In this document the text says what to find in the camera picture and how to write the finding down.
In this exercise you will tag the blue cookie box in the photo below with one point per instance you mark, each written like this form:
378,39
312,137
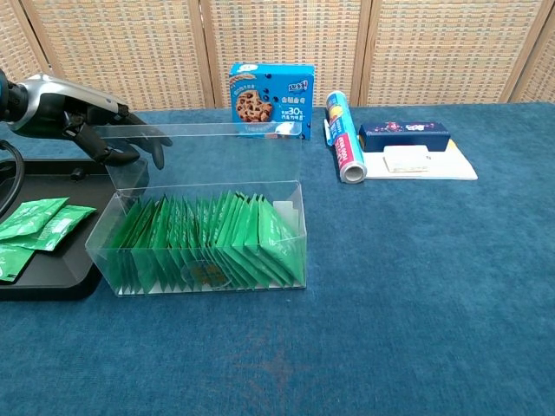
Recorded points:
271,99

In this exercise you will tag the black plastic tray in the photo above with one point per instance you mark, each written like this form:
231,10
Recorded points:
47,186

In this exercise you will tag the small white card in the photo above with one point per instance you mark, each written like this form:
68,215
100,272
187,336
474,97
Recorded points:
405,160

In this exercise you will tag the dark blue long box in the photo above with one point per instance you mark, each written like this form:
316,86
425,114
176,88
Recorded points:
403,134

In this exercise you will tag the white flat envelope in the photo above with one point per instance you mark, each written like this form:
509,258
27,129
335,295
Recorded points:
451,169

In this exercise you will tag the cling film roll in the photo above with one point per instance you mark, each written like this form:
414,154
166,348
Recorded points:
344,138

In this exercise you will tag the blue table cloth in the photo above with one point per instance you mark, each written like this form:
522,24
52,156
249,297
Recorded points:
390,281

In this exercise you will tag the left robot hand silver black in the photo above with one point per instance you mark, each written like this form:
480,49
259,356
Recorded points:
47,99

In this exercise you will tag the woven folding screen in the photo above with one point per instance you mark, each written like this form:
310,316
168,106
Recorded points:
130,52

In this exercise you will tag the clear plastic box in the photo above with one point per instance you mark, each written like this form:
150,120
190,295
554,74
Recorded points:
208,156

